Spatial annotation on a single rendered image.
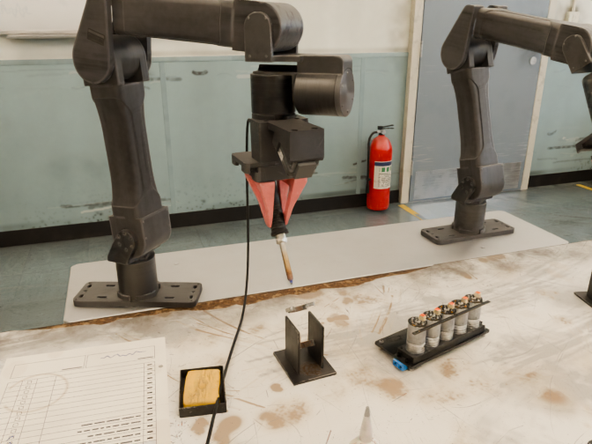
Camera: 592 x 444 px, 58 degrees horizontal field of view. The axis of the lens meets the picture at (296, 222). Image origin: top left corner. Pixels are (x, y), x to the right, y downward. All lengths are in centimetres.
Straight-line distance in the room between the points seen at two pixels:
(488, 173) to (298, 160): 60
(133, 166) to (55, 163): 242
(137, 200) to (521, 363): 59
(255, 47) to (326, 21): 272
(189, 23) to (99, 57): 14
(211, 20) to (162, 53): 246
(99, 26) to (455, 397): 65
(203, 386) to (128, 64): 45
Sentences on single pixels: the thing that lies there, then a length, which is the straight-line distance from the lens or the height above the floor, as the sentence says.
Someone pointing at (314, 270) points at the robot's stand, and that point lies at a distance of 99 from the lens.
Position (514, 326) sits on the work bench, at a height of 75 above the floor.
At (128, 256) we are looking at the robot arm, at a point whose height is 84.
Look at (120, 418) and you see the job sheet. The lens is 69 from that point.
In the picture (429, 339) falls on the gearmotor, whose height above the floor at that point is 78.
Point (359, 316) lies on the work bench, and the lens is 85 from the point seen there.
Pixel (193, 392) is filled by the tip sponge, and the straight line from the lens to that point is 68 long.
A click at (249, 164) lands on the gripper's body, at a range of 66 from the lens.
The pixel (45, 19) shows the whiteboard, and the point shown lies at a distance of 311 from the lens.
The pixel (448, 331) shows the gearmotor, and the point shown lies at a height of 78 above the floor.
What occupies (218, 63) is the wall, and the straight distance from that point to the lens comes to 318.
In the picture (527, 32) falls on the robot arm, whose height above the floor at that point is 116.
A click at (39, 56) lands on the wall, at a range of 315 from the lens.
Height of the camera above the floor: 118
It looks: 21 degrees down
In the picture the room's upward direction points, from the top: straight up
